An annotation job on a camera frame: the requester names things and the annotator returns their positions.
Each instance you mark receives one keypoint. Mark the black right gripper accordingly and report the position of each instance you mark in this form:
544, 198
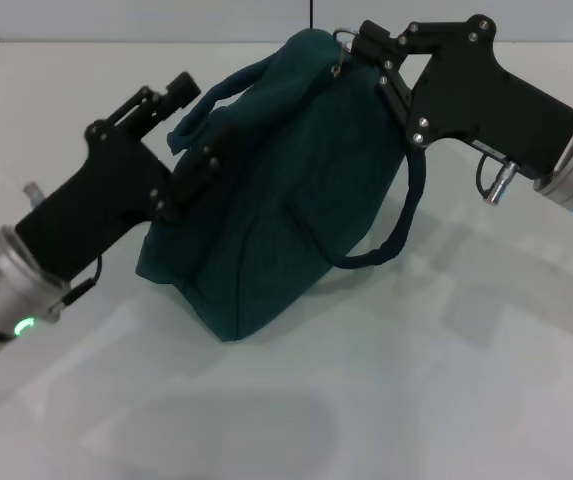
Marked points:
481, 95

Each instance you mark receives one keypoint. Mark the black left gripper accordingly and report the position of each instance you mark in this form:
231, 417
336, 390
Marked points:
96, 200

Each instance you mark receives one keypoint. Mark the dark teal lunch bag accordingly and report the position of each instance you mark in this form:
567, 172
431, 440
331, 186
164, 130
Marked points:
276, 200

